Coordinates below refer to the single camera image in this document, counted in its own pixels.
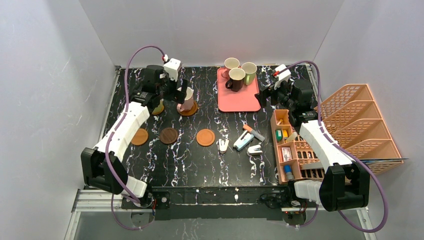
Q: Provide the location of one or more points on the pink tray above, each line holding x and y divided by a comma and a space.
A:
242, 101

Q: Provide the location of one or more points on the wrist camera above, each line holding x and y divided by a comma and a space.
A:
280, 75
173, 67

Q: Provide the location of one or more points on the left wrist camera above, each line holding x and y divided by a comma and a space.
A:
173, 67

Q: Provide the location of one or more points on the brown saucer coaster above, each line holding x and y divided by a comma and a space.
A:
190, 112

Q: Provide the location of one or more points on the white red card box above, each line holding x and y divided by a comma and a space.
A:
286, 154

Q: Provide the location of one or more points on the dark brown mug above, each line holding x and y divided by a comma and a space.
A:
236, 78

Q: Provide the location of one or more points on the green eraser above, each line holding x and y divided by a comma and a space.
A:
278, 135

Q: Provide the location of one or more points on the pink mug front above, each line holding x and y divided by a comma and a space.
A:
188, 101

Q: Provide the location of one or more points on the orange grey marker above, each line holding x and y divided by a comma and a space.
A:
253, 132

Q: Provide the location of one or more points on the orange wooden coaster front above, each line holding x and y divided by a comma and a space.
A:
141, 136

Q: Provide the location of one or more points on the green mug rear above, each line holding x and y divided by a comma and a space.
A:
250, 70

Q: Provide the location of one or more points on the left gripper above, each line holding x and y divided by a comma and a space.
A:
177, 91

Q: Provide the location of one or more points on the green mug front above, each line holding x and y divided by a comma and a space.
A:
160, 103

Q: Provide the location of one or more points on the blue stamp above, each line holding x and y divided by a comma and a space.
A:
288, 173

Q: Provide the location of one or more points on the blue white stapler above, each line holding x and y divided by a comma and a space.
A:
244, 139

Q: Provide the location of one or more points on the dark brown coaster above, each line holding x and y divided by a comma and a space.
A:
168, 135

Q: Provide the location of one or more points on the orange file organizer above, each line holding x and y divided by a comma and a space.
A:
353, 119

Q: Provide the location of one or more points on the light orange coaster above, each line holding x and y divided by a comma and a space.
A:
205, 137

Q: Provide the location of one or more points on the small white stapler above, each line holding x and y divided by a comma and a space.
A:
223, 145

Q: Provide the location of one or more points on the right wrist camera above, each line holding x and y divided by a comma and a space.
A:
280, 75

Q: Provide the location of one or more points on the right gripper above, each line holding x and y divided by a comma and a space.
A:
268, 96

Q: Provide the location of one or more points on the green mug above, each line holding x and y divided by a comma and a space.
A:
250, 70
160, 103

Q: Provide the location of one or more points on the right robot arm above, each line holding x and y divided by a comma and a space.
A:
346, 182

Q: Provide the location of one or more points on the pink mug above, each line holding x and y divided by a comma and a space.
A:
229, 64
188, 101

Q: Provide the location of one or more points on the white stapler right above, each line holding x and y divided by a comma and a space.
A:
254, 150

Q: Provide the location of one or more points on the cream item in organizer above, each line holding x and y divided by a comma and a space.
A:
292, 137

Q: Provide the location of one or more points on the pink mug rear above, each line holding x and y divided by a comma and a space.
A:
229, 64

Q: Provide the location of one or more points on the small orange coaster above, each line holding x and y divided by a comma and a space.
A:
158, 110

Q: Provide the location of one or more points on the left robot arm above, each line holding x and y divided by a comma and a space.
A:
102, 164

